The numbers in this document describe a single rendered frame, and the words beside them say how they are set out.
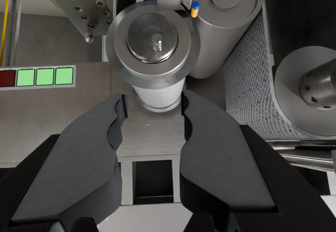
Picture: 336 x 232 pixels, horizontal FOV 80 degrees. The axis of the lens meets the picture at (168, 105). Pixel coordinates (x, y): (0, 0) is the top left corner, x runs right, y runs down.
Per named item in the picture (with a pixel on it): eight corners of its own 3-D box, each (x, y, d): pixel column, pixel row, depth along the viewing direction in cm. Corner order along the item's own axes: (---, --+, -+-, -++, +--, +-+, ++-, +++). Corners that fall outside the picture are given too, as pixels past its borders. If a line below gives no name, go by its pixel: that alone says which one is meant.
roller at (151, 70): (188, 3, 31) (192, 74, 29) (179, 65, 57) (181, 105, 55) (114, 5, 31) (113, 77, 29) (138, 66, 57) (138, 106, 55)
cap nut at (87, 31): (92, 26, 65) (92, 39, 64) (96, 32, 68) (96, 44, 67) (81, 26, 65) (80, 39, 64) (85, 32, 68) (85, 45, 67)
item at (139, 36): (164, 4, 30) (186, 46, 29) (164, 12, 32) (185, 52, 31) (117, 24, 30) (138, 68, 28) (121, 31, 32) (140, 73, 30)
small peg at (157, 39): (157, 30, 26) (164, 38, 26) (158, 41, 29) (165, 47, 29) (149, 37, 26) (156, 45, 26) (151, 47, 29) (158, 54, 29)
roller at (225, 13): (258, -41, 33) (268, 26, 31) (219, 37, 58) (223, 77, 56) (185, -38, 33) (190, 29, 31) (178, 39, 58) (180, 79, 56)
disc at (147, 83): (197, -3, 33) (203, 86, 30) (197, 0, 33) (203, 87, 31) (105, 0, 32) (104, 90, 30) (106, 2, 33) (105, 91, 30)
